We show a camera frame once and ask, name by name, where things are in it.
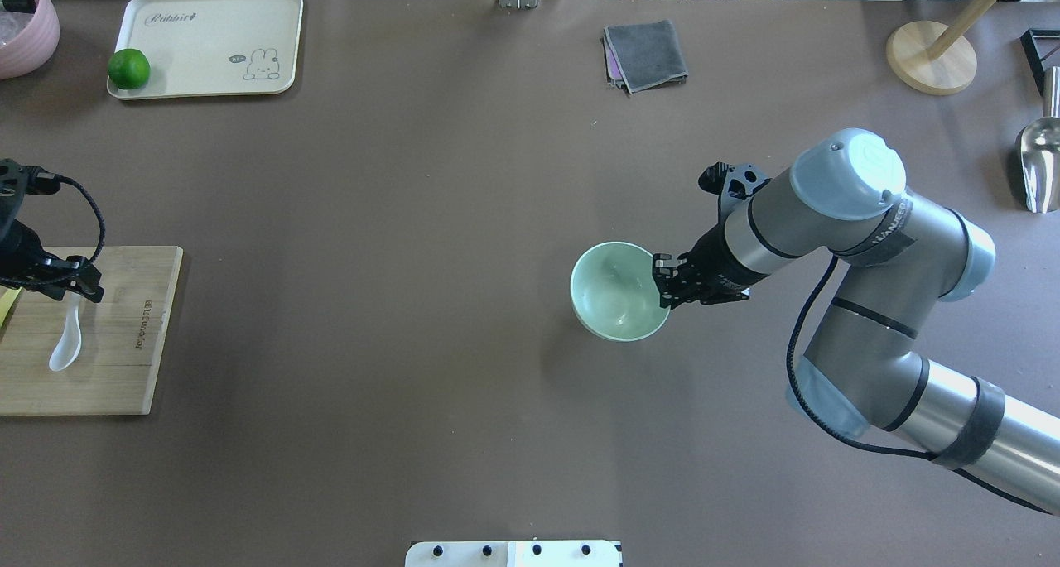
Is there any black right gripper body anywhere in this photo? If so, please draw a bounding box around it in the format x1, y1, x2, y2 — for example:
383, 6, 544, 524
675, 230, 752, 305

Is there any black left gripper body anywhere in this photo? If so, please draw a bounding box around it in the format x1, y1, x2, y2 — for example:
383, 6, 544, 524
1, 159, 63, 291

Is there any light green bowl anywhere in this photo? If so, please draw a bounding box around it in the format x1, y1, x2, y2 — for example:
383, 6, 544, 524
569, 242, 669, 342

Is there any white ceramic spoon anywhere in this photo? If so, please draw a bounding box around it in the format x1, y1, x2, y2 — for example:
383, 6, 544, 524
48, 293, 83, 373

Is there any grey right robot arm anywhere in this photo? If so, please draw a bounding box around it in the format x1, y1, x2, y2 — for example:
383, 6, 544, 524
652, 128, 1058, 515

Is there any pink bowl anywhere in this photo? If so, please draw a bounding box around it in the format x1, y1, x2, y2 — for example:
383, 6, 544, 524
1, 0, 60, 79

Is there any yellow-green utensil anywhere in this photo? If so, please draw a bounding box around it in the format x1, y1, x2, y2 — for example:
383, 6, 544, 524
0, 288, 22, 327

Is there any bamboo cutting board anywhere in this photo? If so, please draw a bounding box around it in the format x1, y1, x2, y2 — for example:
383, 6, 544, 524
1, 246, 183, 417

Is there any grey folded cloth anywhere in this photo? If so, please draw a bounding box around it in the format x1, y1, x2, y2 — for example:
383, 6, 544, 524
601, 19, 689, 94

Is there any green lime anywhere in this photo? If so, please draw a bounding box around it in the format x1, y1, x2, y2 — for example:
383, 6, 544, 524
107, 49, 152, 89

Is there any beige rabbit tray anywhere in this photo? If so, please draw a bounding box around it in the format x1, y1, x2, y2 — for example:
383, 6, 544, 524
107, 0, 303, 100

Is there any white plate with black knobs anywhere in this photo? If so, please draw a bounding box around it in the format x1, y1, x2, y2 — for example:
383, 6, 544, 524
404, 538, 624, 566

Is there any wooden stand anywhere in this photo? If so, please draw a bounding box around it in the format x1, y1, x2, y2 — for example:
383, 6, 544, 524
885, 0, 999, 96

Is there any steel scoop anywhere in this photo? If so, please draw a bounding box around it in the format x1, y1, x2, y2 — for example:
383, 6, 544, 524
1017, 66, 1059, 214

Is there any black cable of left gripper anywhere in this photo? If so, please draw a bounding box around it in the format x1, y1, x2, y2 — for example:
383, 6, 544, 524
50, 176, 107, 267

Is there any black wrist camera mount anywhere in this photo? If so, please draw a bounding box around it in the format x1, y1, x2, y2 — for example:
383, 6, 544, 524
697, 162, 772, 223

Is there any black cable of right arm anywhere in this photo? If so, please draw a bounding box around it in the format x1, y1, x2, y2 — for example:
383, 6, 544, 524
785, 252, 1053, 514

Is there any black frame object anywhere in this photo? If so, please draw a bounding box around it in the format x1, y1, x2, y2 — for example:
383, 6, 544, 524
1019, 28, 1059, 95

